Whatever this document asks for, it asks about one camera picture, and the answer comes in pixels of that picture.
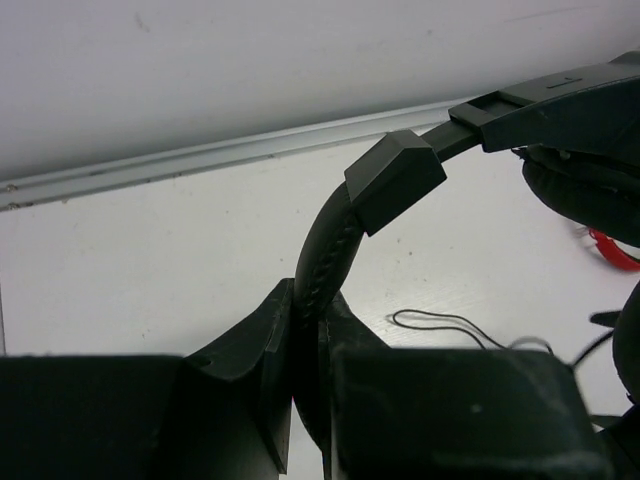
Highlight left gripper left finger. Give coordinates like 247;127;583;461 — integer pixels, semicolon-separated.
1;279;293;479

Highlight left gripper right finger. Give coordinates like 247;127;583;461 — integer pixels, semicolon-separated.
319;296;613;479

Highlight black headset with cable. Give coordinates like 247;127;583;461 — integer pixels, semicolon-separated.
292;50;639;446

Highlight red headphones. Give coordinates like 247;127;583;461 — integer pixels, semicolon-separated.
586;228;640;273

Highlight aluminium table frame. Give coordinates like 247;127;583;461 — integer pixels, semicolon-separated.
1;98;466;212

